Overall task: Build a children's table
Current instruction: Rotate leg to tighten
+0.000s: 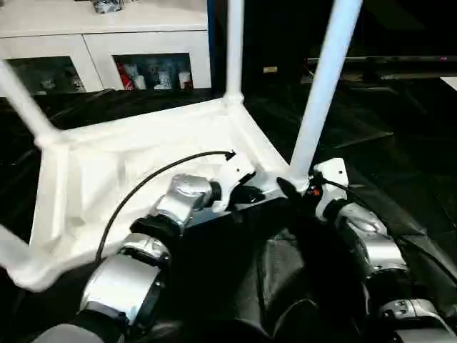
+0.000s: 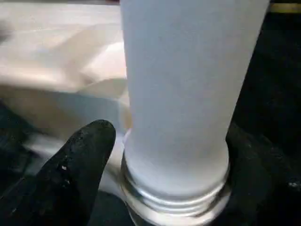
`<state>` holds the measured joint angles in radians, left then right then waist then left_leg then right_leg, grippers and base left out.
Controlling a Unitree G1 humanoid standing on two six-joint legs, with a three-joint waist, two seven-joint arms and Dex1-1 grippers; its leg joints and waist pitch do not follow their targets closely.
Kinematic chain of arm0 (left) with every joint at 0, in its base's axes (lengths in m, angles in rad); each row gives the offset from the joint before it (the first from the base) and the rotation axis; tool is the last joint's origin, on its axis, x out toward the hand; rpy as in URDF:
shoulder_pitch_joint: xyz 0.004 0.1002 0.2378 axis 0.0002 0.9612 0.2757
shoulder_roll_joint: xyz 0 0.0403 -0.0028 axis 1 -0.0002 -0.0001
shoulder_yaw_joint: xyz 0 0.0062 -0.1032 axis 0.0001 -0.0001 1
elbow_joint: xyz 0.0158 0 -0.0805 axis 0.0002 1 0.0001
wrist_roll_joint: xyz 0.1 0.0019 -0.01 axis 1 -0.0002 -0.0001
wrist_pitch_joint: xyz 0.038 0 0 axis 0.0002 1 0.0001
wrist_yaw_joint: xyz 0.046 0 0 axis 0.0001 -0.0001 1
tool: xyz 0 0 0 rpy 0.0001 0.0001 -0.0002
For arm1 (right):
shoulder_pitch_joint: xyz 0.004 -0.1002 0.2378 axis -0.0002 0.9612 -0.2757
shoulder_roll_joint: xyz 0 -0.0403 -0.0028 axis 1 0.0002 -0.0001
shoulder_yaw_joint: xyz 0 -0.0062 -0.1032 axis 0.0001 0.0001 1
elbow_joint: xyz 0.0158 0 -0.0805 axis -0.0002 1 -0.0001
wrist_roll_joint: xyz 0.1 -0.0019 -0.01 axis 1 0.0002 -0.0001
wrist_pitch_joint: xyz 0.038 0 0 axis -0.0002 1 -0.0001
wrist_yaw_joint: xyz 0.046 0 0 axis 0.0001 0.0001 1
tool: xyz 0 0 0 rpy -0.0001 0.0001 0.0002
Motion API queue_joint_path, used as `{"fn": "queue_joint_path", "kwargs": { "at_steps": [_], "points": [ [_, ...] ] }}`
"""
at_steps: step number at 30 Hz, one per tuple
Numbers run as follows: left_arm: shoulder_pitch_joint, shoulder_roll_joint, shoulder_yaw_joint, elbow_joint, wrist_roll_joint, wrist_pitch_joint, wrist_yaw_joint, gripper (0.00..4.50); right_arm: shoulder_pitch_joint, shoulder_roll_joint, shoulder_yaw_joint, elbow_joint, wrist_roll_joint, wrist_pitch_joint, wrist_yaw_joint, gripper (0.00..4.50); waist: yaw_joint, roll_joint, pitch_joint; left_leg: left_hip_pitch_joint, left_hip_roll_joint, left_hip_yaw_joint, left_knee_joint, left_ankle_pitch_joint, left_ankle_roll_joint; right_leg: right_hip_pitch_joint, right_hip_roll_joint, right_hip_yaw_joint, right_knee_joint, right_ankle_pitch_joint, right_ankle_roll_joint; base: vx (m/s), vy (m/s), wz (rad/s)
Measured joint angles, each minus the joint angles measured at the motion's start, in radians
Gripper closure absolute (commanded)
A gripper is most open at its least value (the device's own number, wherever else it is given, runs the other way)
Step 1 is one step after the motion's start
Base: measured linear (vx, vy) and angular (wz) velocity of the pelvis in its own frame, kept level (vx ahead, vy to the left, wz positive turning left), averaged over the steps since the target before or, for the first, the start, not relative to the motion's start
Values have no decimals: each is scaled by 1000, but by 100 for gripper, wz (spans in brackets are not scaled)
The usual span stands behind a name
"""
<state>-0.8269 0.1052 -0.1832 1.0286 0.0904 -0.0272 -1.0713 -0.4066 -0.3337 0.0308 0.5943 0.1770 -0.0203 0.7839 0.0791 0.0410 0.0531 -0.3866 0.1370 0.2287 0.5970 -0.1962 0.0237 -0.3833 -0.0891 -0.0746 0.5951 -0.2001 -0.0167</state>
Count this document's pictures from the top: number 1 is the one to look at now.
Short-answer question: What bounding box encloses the white plastic table leg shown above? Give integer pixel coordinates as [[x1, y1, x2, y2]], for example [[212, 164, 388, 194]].
[[0, 224, 39, 285], [221, 0, 246, 106], [0, 59, 66, 147], [288, 0, 364, 185]]

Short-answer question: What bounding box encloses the white plastic table top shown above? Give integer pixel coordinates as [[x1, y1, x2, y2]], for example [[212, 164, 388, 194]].
[[6, 98, 308, 293]]

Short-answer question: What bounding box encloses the black plastic sheet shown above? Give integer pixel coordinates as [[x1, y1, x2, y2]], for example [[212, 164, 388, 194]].
[[0, 87, 457, 343]]

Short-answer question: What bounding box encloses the black backdrop cloth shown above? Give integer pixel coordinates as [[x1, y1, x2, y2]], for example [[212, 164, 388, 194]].
[[209, 0, 457, 85]]

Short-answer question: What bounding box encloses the white glass-door cabinet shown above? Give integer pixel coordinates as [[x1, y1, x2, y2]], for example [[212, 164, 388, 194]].
[[0, 0, 212, 96]]

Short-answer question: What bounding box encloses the small grey patterned ornament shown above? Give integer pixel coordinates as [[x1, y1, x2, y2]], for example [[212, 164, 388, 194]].
[[91, 0, 126, 14]]

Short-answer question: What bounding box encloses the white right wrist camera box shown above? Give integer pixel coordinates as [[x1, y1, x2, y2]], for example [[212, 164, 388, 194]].
[[310, 158, 349, 222]]

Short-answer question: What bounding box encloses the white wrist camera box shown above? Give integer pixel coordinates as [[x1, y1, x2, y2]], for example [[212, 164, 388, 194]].
[[212, 152, 257, 212], [310, 158, 349, 222]]

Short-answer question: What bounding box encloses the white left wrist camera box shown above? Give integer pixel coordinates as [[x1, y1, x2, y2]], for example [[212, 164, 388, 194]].
[[212, 152, 257, 212]]

